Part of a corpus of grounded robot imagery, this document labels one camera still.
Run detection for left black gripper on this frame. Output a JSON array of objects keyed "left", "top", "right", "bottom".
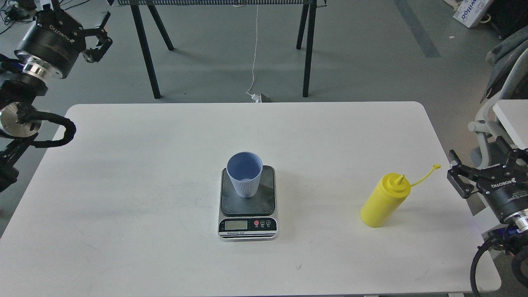
[{"left": 14, "top": 0, "right": 113, "bottom": 79}]

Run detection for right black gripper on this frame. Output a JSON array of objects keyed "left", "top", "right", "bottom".
[{"left": 447, "top": 135, "right": 528, "bottom": 225}]

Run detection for yellow squeeze bottle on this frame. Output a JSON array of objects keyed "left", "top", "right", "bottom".
[{"left": 360, "top": 164, "right": 441, "bottom": 228}]

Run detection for blue ribbed plastic cup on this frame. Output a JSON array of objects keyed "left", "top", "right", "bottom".
[{"left": 226, "top": 151, "right": 264, "bottom": 198}]

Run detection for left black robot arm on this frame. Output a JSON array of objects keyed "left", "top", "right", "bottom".
[{"left": 0, "top": 0, "right": 113, "bottom": 191}]

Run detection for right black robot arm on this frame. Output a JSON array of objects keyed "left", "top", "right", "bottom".
[{"left": 447, "top": 137, "right": 528, "bottom": 297}]

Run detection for digital kitchen scale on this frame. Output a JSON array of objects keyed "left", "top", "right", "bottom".
[{"left": 217, "top": 165, "right": 278, "bottom": 241}]

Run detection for black trestle table stand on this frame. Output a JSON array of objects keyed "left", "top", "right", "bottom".
[{"left": 107, "top": 0, "right": 320, "bottom": 99}]

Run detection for white cardboard box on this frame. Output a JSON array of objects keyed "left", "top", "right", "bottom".
[{"left": 453, "top": 0, "right": 494, "bottom": 28}]

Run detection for black floor cables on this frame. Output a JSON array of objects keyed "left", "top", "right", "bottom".
[{"left": 0, "top": 0, "right": 89, "bottom": 25}]

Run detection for white hanging cable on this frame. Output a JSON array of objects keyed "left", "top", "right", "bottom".
[{"left": 246, "top": 5, "right": 260, "bottom": 96}]

